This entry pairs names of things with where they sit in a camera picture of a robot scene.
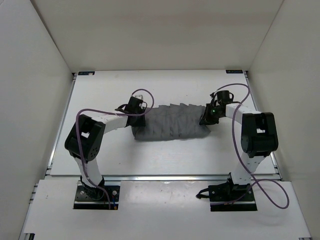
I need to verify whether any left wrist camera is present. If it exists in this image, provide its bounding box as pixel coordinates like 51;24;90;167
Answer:
132;94;144;101

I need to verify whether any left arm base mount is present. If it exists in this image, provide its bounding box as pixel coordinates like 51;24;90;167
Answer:
73;180;121;211

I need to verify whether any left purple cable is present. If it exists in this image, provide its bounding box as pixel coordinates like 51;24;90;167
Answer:
76;88;155;210

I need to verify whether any left blue corner label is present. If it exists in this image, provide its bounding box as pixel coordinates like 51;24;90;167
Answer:
77;71;95;76

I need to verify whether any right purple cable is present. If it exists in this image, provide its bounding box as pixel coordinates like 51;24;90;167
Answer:
211;83;290;210

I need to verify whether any left aluminium rail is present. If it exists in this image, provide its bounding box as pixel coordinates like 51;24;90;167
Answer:
47;72;78;169

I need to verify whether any right blue corner label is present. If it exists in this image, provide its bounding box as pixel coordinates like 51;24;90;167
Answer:
225;69;243;74

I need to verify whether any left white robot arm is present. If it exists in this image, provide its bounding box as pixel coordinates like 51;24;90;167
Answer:
64;95;147;200

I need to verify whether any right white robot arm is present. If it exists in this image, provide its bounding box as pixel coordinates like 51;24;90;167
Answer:
199;90;279;200

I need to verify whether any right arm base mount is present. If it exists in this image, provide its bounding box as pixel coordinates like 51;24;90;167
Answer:
195;178;258;212

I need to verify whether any grey pleated skirt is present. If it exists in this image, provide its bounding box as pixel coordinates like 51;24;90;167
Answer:
131;103;211;142

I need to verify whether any blue corner label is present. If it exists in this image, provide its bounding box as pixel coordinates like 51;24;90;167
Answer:
225;69;243;74
77;71;95;76

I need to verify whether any front aluminium rail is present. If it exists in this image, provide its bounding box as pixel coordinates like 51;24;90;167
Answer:
103;174;229;182

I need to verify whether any aluminium rail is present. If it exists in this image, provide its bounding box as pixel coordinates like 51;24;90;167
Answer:
47;72;78;169
103;174;229;182

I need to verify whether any purple cable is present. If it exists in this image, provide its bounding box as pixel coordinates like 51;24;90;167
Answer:
211;83;290;210
76;88;155;210

